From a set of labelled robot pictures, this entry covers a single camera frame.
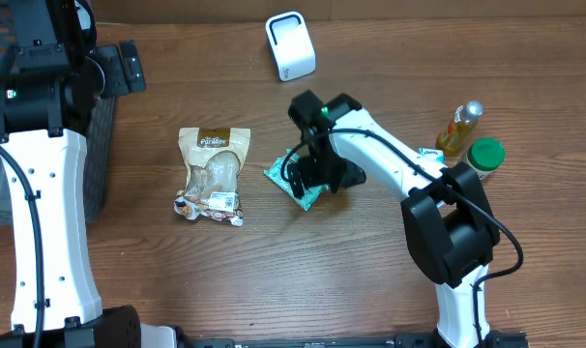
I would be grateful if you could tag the small teal tissue pack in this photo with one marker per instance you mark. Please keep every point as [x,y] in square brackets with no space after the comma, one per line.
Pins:
[434,155]

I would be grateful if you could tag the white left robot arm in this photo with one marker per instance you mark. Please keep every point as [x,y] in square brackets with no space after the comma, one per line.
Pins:
[57,76]

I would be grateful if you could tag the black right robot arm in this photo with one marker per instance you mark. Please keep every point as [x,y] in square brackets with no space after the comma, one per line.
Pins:
[445,212]

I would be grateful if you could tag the green lid Knorr jar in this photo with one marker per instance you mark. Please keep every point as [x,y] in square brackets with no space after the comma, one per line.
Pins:
[485,155]

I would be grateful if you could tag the clear bottle silver cap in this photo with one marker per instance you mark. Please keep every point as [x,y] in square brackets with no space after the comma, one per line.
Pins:
[465,118]

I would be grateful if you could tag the white barcode scanner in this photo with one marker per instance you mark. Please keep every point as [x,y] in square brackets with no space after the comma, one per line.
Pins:
[291,45]

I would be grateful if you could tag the brown white snack bag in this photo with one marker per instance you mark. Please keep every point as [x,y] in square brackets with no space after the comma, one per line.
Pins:
[214,159]

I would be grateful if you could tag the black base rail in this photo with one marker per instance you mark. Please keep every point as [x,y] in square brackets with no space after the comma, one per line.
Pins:
[401,340]

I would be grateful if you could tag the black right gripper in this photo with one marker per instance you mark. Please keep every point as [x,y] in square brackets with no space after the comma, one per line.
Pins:
[354,175]

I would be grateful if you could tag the grey plastic shopping basket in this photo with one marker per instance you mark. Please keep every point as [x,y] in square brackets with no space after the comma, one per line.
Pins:
[98,136]

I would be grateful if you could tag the colourful snack packet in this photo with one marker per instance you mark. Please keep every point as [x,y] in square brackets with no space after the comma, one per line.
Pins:
[223,206]

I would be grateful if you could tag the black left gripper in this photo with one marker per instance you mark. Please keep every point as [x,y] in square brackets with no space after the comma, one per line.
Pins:
[110,60]

